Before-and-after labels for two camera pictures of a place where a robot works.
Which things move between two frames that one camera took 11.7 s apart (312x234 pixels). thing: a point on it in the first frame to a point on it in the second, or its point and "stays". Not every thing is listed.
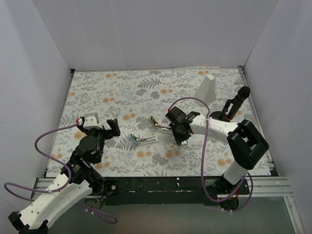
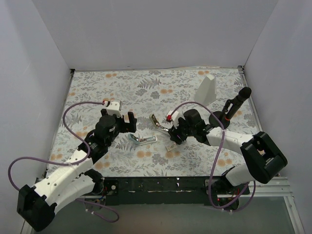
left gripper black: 104,131 to 121,125
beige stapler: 159,127 stays
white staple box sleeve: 170,146 stays
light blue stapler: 143,140 stays
